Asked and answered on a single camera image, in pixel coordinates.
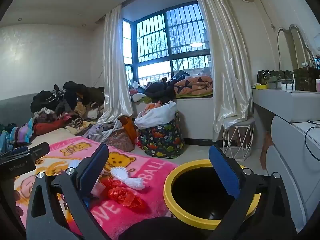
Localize white wire stool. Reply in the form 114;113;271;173
221;118;255;162

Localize white dresser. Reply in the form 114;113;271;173
251;87;320;230

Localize grey bed headboard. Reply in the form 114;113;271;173
0;94;39;128

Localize white plastic bag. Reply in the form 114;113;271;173
135;101;177;130

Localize red plastic bag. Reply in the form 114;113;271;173
107;179;146;208

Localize orange bag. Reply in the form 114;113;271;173
122;116;138;143

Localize dark green bag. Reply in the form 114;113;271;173
257;69;294;85

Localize small white boxes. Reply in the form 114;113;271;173
281;80;296;91

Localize pile of clothes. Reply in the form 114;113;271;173
0;81;105;148

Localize pink bear printed blanket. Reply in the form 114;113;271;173
14;136;179;240

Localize long cream satin curtain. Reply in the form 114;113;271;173
192;0;254;130

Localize black crumpled clothes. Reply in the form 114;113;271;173
144;77;179;103

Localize white framed mirror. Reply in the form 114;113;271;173
276;24;316;72

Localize person's left hand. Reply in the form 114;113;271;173
12;189;22;214

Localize grey lilac crumpled cloth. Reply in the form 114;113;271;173
86;120;124;142

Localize dinosaur print laundry basket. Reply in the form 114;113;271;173
137;110;186;159

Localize yellow black trash bin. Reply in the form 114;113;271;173
164;159;262;230

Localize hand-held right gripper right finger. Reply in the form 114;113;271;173
207;145;297;240

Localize barred window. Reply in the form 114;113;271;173
122;1;212;87

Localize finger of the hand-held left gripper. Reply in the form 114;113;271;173
0;142;50;159
0;154;37;174

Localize black cable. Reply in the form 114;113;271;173
304;120;320;162

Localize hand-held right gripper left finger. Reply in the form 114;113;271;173
26;144;110;240

